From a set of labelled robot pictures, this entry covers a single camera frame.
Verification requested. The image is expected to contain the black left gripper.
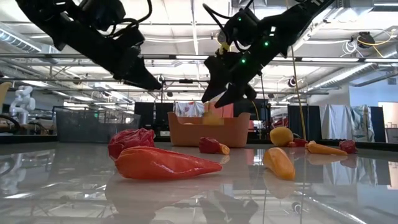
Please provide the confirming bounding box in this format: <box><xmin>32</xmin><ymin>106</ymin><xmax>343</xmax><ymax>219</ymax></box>
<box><xmin>102</xmin><ymin>29</ymin><xmax>163</xmax><ymax>91</ymax></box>

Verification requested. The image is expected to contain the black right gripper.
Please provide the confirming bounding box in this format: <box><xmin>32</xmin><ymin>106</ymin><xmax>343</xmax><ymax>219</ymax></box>
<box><xmin>201</xmin><ymin>46</ymin><xmax>268</xmax><ymax>109</ymax></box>

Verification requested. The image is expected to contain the orange mango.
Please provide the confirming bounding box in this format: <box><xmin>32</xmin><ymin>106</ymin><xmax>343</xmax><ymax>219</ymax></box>
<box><xmin>201</xmin><ymin>111</ymin><xmax>225</xmax><ymax>126</ymax></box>

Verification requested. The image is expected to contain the red habanero pepper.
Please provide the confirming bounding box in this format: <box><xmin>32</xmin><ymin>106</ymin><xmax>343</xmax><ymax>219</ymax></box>
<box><xmin>198</xmin><ymin>136</ymin><xmax>222</xmax><ymax>154</ymax></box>
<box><xmin>108</xmin><ymin>128</ymin><xmax>156</xmax><ymax>161</ymax></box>
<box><xmin>338</xmin><ymin>139</ymin><xmax>358</xmax><ymax>155</ymax></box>

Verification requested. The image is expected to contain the yellow mango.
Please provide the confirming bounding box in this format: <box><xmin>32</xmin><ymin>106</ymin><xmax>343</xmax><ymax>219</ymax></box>
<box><xmin>269</xmin><ymin>126</ymin><xmax>294</xmax><ymax>147</ymax></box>

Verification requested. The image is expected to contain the red chili pepper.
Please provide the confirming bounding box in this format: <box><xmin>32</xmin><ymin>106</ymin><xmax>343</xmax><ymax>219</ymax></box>
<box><xmin>286</xmin><ymin>138</ymin><xmax>309</xmax><ymax>148</ymax></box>
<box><xmin>114</xmin><ymin>146</ymin><xmax>223</xmax><ymax>181</ymax></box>

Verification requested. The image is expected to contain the salmon red cloth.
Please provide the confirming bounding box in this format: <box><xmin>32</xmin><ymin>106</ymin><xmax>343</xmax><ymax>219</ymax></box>
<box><xmin>204</xmin><ymin>102</ymin><xmax>234</xmax><ymax>118</ymax></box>

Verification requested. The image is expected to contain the black partition panel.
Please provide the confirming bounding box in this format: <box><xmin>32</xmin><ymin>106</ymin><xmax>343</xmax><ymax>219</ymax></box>
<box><xmin>287</xmin><ymin>105</ymin><xmax>322</xmax><ymax>141</ymax></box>
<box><xmin>134</xmin><ymin>101</ymin><xmax>174</xmax><ymax>130</ymax></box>

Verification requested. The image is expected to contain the white patterned cloth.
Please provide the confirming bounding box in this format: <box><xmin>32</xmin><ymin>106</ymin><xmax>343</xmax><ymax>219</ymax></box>
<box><xmin>173</xmin><ymin>101</ymin><xmax>205</xmax><ymax>118</ymax></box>

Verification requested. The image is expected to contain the salmon plastic basket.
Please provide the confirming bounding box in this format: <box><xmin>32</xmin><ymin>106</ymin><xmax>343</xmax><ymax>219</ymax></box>
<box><xmin>167</xmin><ymin>111</ymin><xmax>251</xmax><ymax>148</ymax></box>

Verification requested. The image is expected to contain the grey plastic basket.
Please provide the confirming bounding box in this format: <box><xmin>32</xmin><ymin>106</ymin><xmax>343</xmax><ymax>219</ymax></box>
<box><xmin>55</xmin><ymin>106</ymin><xmax>141</xmax><ymax>144</ymax></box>

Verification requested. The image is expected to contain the overhead metal bar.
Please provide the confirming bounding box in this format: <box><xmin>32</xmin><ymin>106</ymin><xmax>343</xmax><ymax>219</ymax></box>
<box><xmin>0</xmin><ymin>53</ymin><xmax>398</xmax><ymax>62</ymax></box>

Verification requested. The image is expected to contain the plain white cloth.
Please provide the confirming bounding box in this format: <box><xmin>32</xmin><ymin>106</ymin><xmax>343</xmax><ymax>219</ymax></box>
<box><xmin>320</xmin><ymin>104</ymin><xmax>354</xmax><ymax>141</ymax></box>

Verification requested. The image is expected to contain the tan chair back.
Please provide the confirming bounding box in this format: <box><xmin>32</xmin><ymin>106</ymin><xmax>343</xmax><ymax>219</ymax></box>
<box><xmin>0</xmin><ymin>81</ymin><xmax>13</xmax><ymax>114</ymax></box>

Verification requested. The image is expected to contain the pale patterned cloth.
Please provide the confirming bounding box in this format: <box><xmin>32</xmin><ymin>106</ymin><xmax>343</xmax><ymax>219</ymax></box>
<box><xmin>351</xmin><ymin>105</ymin><xmax>376</xmax><ymax>142</ymax></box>

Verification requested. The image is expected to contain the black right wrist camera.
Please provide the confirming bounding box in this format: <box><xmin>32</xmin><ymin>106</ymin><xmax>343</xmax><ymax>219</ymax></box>
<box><xmin>216</xmin><ymin>9</ymin><xmax>261</xmax><ymax>47</ymax></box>

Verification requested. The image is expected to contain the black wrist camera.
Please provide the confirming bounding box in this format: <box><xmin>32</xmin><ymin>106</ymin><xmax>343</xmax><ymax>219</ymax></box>
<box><xmin>216</xmin><ymin>9</ymin><xmax>261</xmax><ymax>47</ymax></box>
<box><xmin>80</xmin><ymin>0</ymin><xmax>127</xmax><ymax>32</ymax></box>

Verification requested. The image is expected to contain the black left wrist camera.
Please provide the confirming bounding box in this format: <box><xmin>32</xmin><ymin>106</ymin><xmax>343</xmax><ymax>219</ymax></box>
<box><xmin>80</xmin><ymin>0</ymin><xmax>127</xmax><ymax>32</ymax></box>

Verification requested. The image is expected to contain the yellow cable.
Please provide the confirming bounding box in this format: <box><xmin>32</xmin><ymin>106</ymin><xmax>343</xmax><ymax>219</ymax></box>
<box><xmin>290</xmin><ymin>45</ymin><xmax>308</xmax><ymax>141</ymax></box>

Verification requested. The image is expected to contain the ceiling cable reel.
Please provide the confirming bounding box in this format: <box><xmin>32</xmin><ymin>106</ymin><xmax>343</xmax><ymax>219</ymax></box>
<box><xmin>350</xmin><ymin>30</ymin><xmax>376</xmax><ymax>50</ymax></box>

